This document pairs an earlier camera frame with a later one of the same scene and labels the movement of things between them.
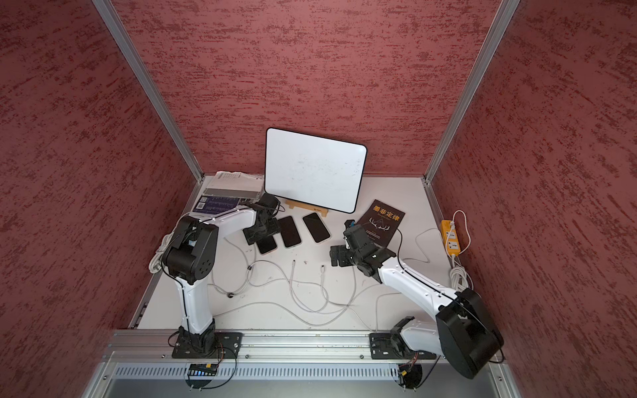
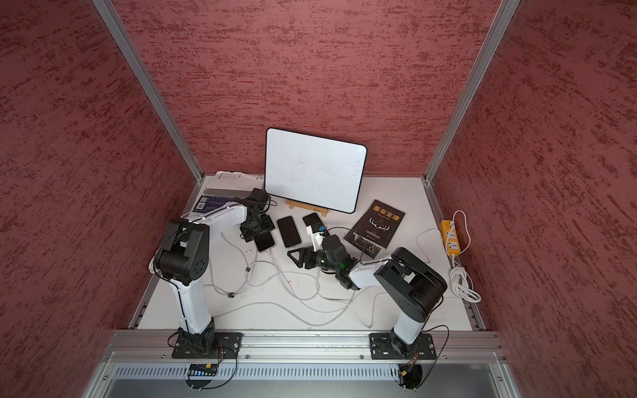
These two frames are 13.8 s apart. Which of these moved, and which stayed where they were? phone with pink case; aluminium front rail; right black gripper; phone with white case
Moved: right black gripper
Stayed: phone with pink case; aluminium front rail; phone with white case
